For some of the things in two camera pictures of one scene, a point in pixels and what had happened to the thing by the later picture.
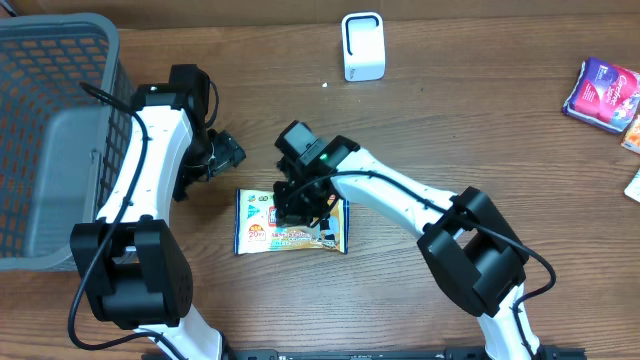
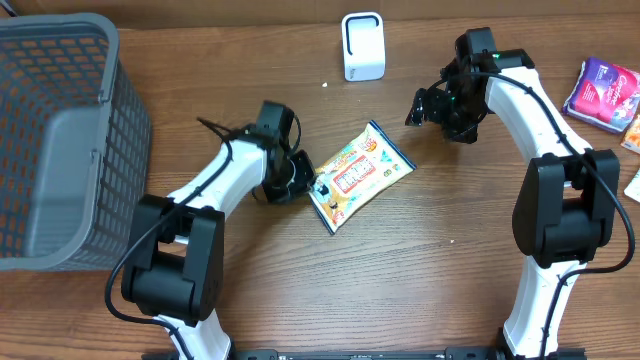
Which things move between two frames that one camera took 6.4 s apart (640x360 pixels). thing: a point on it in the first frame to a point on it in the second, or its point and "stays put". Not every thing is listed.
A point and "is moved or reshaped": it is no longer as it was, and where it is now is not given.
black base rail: (377, 354) stays put
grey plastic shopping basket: (66, 114) stays put
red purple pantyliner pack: (605, 95) stays put
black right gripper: (287, 215) to (465, 129)
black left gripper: (227, 152) to (308, 176)
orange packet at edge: (631, 137) stays put
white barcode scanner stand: (363, 46) stays put
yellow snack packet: (257, 230) is moved or reshaped
